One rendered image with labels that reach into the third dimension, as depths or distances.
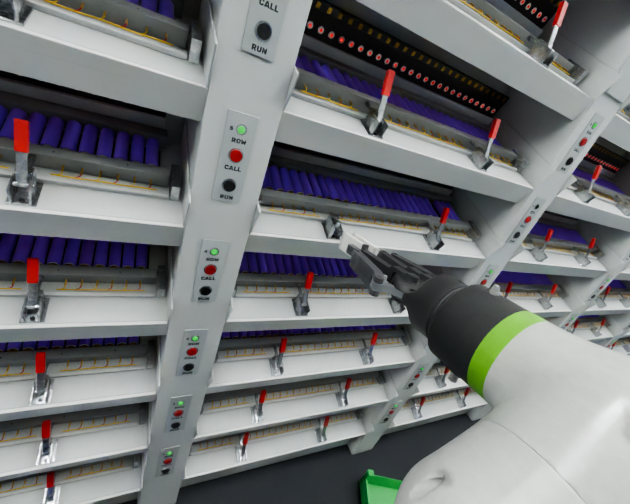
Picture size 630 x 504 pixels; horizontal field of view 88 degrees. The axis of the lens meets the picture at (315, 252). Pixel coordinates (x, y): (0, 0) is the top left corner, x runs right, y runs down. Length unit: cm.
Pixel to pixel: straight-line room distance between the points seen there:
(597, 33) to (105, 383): 116
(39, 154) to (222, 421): 69
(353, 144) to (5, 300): 56
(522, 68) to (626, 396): 53
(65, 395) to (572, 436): 72
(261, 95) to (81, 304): 42
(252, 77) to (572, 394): 43
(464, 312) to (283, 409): 73
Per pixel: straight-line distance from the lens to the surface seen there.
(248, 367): 81
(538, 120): 93
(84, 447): 92
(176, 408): 81
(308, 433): 122
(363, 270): 44
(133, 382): 76
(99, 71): 45
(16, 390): 78
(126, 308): 63
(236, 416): 96
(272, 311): 67
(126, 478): 109
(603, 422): 29
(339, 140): 52
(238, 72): 45
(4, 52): 47
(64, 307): 63
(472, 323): 34
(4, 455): 94
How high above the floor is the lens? 113
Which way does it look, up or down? 27 degrees down
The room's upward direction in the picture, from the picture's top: 21 degrees clockwise
